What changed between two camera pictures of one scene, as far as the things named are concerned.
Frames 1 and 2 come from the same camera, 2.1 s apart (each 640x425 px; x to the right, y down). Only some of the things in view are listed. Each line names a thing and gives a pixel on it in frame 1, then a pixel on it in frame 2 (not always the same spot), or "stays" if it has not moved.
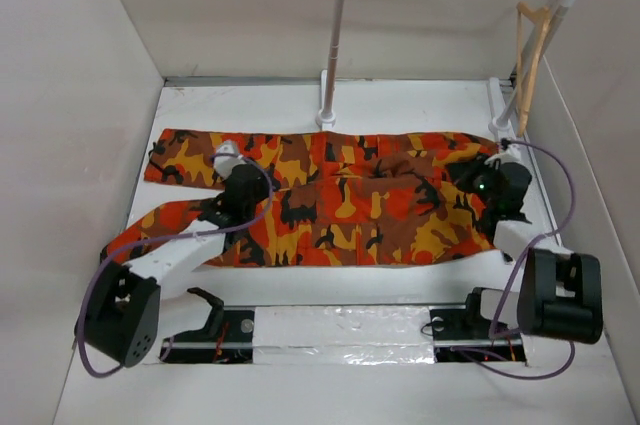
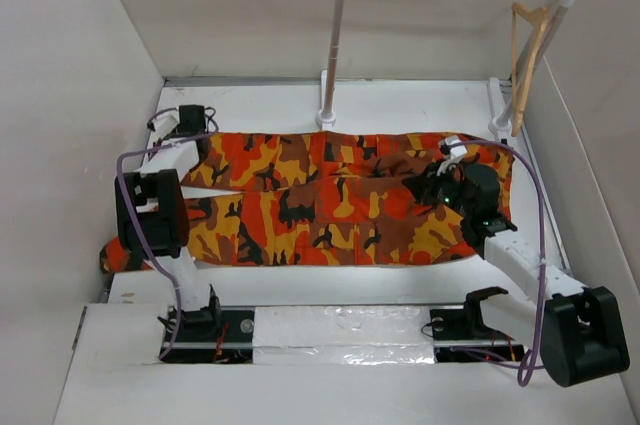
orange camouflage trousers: (311, 199) stays
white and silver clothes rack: (503, 120) stays
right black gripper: (461, 172) to (422, 186)
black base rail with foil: (395, 335) stays
